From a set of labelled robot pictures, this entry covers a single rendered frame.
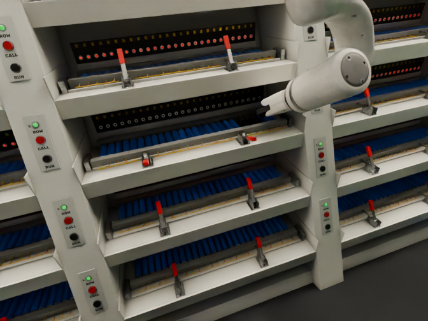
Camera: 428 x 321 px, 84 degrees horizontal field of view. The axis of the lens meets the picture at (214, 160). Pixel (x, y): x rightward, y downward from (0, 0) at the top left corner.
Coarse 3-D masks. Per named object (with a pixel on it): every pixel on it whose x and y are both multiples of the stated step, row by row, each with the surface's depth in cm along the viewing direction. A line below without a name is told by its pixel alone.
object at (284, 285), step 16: (416, 224) 97; (368, 240) 92; (384, 240) 91; (400, 240) 91; (416, 240) 93; (352, 256) 86; (368, 256) 88; (288, 272) 84; (304, 272) 82; (240, 288) 81; (256, 288) 79; (272, 288) 80; (288, 288) 81; (192, 304) 78; (208, 304) 76; (224, 304) 76; (240, 304) 78; (160, 320) 74; (176, 320) 73; (192, 320) 74; (208, 320) 76
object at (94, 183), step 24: (168, 120) 74; (240, 120) 79; (288, 120) 71; (216, 144) 67; (264, 144) 66; (288, 144) 69; (72, 168) 53; (120, 168) 60; (144, 168) 59; (168, 168) 61; (192, 168) 63; (96, 192) 58
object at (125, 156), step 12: (276, 120) 71; (216, 132) 68; (228, 132) 67; (252, 132) 70; (168, 144) 64; (180, 144) 64; (192, 144) 66; (108, 156) 61; (120, 156) 61; (132, 156) 62; (156, 156) 62
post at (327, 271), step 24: (264, 24) 76; (288, 24) 64; (312, 48) 65; (312, 120) 68; (312, 144) 70; (312, 168) 71; (312, 192) 72; (336, 192) 75; (312, 216) 74; (336, 216) 76; (336, 240) 78; (312, 264) 81; (336, 264) 80
